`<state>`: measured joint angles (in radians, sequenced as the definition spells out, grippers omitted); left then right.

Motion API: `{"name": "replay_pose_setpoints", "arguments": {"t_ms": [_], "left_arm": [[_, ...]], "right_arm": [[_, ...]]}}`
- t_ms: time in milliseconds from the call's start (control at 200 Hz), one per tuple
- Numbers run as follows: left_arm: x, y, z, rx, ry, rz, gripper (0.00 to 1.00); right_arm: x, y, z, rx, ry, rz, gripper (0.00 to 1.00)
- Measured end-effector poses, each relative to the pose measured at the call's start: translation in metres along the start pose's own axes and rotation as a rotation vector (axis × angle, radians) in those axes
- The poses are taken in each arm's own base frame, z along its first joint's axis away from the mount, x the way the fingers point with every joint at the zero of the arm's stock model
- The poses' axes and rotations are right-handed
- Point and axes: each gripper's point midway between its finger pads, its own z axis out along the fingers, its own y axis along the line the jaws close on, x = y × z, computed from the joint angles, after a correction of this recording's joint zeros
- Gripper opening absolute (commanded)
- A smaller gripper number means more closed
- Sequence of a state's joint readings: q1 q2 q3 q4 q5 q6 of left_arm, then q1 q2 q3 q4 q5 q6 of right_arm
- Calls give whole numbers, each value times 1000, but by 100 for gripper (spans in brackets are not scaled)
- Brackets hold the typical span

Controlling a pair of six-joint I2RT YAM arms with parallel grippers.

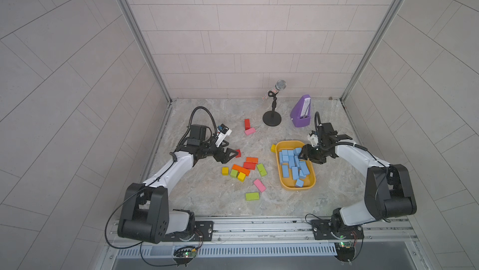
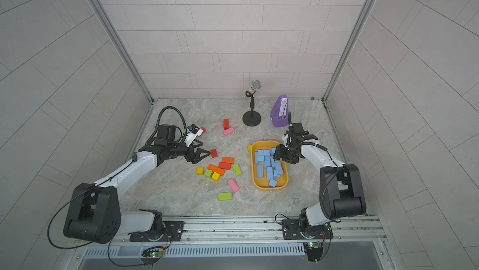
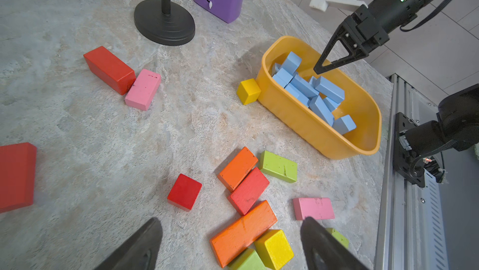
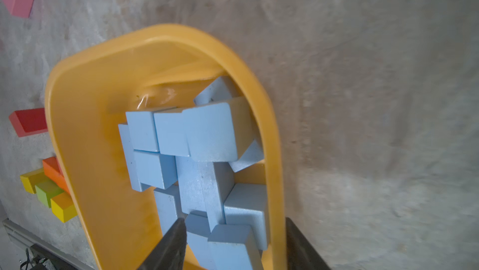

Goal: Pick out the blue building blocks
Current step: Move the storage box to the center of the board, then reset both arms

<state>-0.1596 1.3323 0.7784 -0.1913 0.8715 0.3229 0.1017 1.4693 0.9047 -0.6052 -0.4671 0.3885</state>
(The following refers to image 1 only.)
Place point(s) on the circuit board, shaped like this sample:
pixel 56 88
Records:
pixel 345 251
pixel 186 252

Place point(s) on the red long block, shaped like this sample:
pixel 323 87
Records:
pixel 249 165

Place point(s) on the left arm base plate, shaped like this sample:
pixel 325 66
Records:
pixel 200 231

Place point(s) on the pink block near back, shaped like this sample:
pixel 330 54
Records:
pixel 250 131

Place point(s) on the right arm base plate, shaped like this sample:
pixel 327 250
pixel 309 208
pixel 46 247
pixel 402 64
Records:
pixel 327 230

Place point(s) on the blue long block pair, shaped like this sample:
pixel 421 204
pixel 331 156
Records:
pixel 304 168
pixel 295 173

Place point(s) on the pink long block front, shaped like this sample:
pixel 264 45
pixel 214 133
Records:
pixel 259 185

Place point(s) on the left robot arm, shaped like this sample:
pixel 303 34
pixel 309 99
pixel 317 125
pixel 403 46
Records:
pixel 145 214

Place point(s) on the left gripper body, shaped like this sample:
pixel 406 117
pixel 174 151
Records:
pixel 208 150

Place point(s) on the left circuit board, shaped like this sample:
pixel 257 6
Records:
pixel 186 252

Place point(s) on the green long block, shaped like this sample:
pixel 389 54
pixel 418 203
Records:
pixel 252 196
pixel 261 169

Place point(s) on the red block near back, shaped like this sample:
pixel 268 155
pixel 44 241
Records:
pixel 247 124

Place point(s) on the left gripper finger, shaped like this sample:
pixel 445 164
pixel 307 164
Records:
pixel 225 155
pixel 221 144

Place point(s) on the purple metronome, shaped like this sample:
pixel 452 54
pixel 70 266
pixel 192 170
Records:
pixel 301 113

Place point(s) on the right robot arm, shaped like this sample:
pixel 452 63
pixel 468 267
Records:
pixel 388 188

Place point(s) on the yellow plastic tray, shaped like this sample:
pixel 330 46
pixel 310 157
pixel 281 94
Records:
pixel 289 183

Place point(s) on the green long block front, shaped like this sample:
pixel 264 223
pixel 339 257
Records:
pixel 252 196

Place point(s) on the orange short block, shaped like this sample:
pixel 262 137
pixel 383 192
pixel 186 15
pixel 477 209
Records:
pixel 252 160

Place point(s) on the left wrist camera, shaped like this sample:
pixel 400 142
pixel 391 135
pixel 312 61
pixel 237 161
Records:
pixel 222 132

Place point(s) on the green long block centre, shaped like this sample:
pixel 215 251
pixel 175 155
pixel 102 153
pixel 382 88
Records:
pixel 261 169

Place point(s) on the orange long block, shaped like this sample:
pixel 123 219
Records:
pixel 241 169

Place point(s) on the yellow cube front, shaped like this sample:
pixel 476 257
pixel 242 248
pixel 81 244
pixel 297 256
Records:
pixel 241 176

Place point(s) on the black microphone stand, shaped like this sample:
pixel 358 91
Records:
pixel 272 118

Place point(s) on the green cube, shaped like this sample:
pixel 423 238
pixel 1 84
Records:
pixel 234 173

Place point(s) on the right circuit board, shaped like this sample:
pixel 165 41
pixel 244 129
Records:
pixel 345 251

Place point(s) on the aluminium mounting rail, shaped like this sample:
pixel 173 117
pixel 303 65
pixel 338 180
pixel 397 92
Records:
pixel 298 229

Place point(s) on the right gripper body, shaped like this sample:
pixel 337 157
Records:
pixel 316 153

